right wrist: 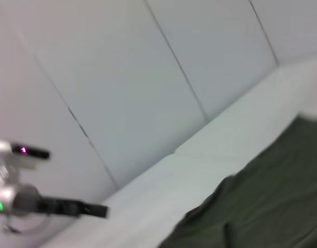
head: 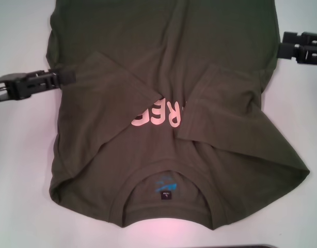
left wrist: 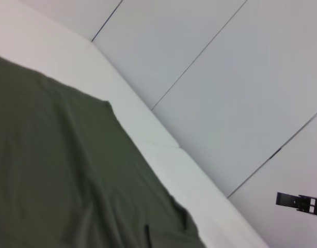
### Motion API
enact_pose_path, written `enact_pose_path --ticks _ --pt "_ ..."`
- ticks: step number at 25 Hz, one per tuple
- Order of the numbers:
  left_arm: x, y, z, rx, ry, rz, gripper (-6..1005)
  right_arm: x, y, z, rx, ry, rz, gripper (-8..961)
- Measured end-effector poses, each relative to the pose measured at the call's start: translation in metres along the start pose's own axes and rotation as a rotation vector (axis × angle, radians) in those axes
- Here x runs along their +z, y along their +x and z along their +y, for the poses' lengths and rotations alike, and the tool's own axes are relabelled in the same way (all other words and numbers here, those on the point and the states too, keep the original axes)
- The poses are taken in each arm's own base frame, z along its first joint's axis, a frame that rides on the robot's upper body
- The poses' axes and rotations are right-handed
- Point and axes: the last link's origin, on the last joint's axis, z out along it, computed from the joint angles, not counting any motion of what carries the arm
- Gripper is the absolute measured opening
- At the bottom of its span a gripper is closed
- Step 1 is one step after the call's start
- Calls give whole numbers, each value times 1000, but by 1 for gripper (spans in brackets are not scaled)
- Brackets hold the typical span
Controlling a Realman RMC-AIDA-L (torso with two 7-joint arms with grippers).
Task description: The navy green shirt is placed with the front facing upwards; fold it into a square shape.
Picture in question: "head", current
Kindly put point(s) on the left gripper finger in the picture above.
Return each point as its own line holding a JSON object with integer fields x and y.
{"x": 45, "y": 86}
{"x": 66, "y": 77}

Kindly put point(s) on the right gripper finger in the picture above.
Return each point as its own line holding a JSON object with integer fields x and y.
{"x": 291, "y": 37}
{"x": 290, "y": 50}

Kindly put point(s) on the dark green printed t-shirt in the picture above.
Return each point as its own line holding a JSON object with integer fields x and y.
{"x": 161, "y": 38}

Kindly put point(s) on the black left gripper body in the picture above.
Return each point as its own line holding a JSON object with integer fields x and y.
{"x": 19, "y": 86}

